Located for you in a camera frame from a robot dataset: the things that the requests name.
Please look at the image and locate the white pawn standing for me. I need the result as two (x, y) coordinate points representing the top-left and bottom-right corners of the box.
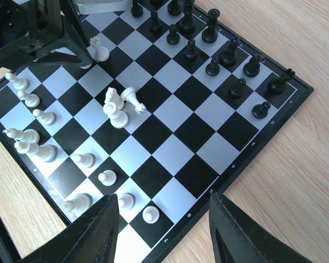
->
(73, 153), (95, 168)

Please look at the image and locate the black magnetic chess board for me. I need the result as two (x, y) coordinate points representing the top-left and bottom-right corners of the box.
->
(0, 10), (313, 262)

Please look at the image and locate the black chess piece row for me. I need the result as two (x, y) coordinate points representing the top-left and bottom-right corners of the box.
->
(119, 4), (296, 130)

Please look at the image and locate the white rook chess piece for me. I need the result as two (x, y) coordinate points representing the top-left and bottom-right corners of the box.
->
(89, 36), (110, 62)

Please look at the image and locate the white pawn near edge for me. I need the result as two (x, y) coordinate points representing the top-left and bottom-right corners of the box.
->
(98, 170), (117, 186)

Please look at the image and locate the white king chess piece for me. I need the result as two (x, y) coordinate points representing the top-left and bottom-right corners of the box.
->
(103, 102), (128, 129)

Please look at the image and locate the fallen white chess piece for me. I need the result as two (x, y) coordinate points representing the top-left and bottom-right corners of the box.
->
(121, 87), (146, 114)

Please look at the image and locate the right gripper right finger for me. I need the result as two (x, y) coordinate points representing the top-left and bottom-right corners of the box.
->
(209, 193), (310, 263)

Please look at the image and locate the white knight chess piece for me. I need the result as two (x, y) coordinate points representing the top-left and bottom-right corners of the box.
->
(104, 87), (124, 110)

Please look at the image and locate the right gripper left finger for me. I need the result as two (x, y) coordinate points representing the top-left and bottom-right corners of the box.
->
(21, 193), (118, 263)

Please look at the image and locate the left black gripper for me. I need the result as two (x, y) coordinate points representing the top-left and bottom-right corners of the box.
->
(0, 1), (92, 71)

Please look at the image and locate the white pawn chess piece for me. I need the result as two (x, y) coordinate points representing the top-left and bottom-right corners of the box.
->
(80, 63), (93, 70)

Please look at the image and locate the white pawn large foreground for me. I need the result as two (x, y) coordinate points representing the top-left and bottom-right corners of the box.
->
(142, 206), (160, 224)

